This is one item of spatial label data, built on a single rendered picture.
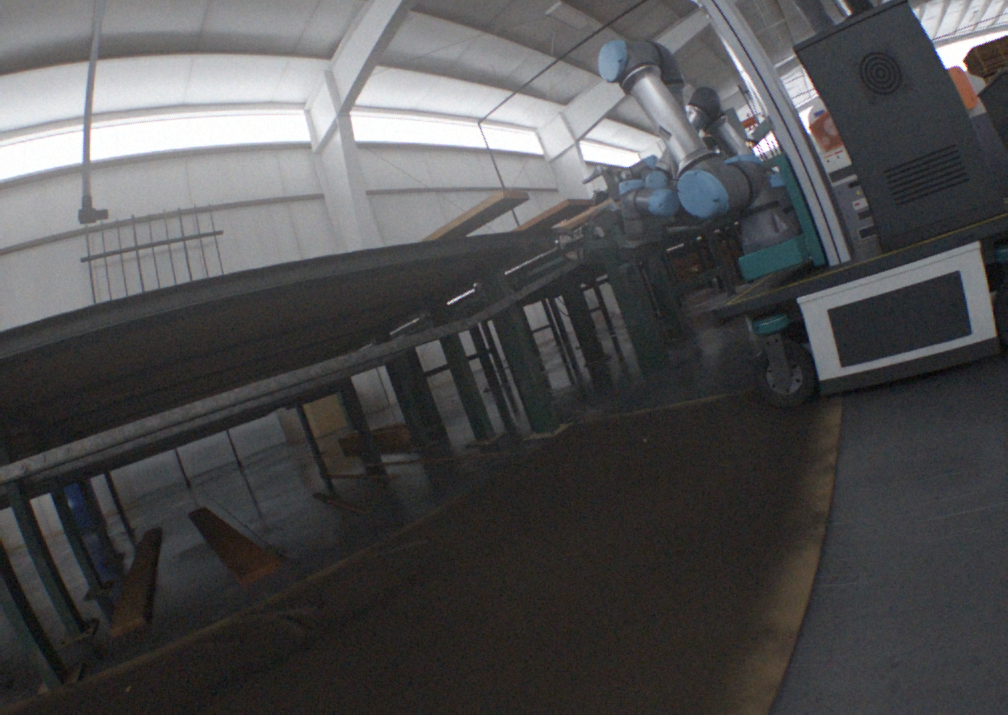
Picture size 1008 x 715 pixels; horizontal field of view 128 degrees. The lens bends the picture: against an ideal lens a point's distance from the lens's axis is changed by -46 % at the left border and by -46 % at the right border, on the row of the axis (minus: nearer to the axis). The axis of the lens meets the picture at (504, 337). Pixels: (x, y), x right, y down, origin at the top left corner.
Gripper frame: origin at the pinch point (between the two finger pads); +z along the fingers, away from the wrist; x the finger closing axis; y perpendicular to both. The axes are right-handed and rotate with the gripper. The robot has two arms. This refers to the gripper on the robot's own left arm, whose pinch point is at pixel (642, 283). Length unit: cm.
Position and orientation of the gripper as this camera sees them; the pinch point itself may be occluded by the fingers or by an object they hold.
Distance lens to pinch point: 139.4
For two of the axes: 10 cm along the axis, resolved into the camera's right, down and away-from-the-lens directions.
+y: -6.5, -1.8, 7.4
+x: -7.3, 4.0, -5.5
